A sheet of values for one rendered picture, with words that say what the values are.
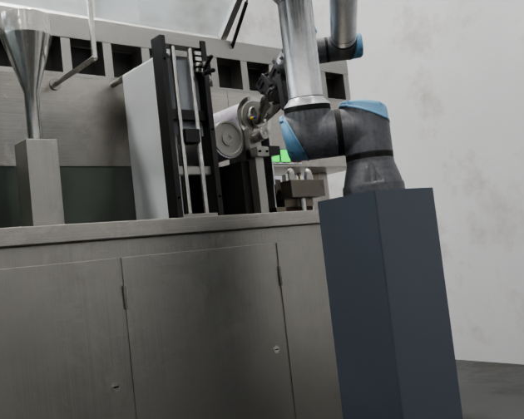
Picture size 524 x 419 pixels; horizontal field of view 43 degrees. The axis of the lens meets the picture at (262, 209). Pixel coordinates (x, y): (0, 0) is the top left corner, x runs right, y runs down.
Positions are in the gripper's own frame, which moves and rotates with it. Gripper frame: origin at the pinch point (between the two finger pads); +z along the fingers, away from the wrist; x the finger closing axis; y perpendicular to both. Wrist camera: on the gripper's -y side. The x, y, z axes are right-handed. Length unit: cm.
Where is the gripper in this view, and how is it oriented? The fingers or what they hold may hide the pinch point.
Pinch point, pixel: (263, 120)
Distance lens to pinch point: 224.3
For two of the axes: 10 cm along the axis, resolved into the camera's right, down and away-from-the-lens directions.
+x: -7.6, 0.4, -6.5
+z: -4.2, 7.3, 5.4
